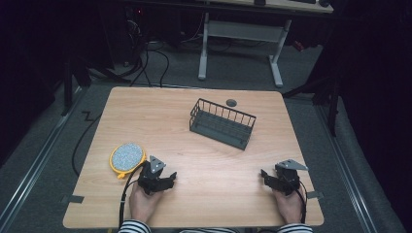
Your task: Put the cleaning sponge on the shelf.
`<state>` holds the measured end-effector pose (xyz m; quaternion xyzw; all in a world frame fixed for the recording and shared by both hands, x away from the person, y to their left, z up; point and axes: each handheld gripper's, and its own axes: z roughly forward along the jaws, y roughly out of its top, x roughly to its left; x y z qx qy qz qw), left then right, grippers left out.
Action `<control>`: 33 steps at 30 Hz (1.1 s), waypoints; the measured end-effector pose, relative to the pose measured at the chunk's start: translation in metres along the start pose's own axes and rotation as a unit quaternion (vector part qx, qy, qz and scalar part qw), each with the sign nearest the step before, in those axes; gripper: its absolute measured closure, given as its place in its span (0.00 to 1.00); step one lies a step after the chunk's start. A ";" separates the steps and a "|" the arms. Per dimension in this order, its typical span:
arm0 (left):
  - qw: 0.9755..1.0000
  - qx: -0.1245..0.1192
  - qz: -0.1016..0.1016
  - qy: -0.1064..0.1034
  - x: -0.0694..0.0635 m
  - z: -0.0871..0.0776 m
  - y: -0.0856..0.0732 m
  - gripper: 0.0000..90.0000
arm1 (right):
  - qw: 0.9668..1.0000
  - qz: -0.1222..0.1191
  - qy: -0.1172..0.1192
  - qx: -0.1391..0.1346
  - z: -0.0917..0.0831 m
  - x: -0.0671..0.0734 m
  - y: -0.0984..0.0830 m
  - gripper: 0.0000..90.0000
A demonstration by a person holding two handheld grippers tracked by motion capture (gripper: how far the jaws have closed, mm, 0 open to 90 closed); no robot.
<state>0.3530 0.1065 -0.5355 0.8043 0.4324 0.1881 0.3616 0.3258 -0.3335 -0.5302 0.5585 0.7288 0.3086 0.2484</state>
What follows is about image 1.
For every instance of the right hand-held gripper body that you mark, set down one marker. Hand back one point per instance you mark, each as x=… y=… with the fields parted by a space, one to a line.
x=287 y=177

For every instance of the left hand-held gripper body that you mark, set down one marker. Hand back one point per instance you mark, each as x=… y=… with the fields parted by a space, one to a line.
x=152 y=174

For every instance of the person's right hand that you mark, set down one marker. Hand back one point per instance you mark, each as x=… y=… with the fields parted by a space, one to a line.
x=290 y=207

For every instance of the person's left hand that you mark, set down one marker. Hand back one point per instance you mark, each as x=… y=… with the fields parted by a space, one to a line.
x=142 y=204

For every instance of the grey tape strip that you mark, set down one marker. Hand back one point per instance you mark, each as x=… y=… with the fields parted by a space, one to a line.
x=76 y=199
x=315 y=194

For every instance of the person's striped torso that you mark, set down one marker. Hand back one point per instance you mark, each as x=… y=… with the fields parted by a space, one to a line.
x=209 y=230

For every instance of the grey round table grommet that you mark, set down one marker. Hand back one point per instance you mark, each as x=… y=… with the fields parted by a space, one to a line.
x=231 y=103

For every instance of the black metal stand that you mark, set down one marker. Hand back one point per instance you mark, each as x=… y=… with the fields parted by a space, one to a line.
x=68 y=84
x=332 y=97

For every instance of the small red object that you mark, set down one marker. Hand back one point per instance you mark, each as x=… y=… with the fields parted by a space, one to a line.
x=298 y=46

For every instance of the white-legged wooden desk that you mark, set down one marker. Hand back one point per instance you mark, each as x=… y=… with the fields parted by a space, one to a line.
x=246 y=30

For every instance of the metal floor rail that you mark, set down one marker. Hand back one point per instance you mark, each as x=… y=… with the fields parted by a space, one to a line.
x=346 y=171
x=30 y=174

